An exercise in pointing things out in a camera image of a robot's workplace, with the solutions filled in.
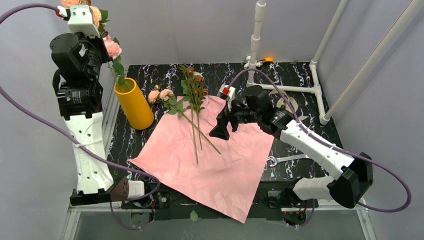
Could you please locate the pink rose stem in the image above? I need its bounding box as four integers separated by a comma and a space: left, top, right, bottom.
101, 31, 129, 93

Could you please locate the cream ribbon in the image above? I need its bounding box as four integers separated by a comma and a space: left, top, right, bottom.
268, 89, 309, 122

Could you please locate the pink wrapping paper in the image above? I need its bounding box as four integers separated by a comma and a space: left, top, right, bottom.
131, 114, 274, 223

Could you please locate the brown dried rose stem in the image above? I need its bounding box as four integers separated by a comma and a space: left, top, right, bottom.
178, 64, 210, 152

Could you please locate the yellow cylindrical vase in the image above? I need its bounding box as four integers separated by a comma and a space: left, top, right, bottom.
114, 77, 155, 130

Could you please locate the small peach rose stem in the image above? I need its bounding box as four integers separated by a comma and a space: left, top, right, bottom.
147, 84, 221, 154

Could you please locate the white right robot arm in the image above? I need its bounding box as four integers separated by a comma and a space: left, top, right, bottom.
209, 84, 373, 209

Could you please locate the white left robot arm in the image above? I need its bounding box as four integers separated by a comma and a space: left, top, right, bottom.
49, 32, 145, 206

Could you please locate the silver open-end wrench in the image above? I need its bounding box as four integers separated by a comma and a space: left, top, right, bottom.
267, 153, 310, 168

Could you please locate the green fallen leaf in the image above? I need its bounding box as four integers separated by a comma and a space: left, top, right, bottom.
190, 210, 199, 222

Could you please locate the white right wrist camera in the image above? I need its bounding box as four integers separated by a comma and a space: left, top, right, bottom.
217, 84, 236, 112

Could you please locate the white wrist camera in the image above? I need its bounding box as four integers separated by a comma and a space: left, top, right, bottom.
217, 84, 236, 112
56, 4, 101, 38

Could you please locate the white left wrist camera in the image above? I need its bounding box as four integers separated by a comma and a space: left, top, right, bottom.
56, 4, 101, 38

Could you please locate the white PVC pipe frame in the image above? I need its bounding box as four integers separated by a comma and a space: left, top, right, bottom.
251, 0, 424, 124

